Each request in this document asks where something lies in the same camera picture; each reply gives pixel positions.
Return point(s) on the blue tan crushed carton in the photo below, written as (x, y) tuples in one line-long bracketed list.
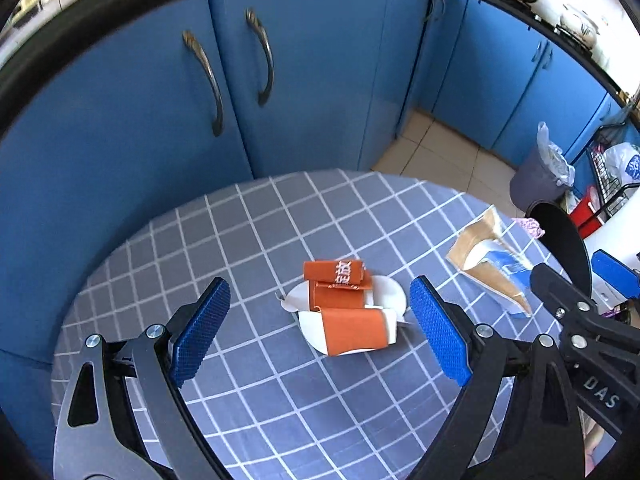
[(480, 255)]

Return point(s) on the grey trash bin with liner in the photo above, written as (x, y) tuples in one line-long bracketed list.
[(535, 180)]

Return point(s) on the orange white crushed carton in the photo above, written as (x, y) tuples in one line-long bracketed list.
[(350, 330)]

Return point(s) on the white blue plastic bag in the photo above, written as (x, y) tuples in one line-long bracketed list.
[(622, 160)]

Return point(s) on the blue kitchen cabinet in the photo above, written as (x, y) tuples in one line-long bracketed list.
[(125, 160)]

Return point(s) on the pink wrapper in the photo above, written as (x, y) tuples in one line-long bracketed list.
[(531, 226)]

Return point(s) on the black kitchen countertop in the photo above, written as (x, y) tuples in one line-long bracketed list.
[(100, 10)]

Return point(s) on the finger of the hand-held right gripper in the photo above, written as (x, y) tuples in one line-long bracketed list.
[(615, 272), (560, 292)]

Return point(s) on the red container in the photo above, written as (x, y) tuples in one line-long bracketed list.
[(585, 210)]

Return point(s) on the round table with checked cloth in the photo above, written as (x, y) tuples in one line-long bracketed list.
[(280, 410)]

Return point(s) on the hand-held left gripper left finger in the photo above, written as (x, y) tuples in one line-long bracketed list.
[(200, 330)]

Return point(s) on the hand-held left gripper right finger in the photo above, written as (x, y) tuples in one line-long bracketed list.
[(440, 330)]

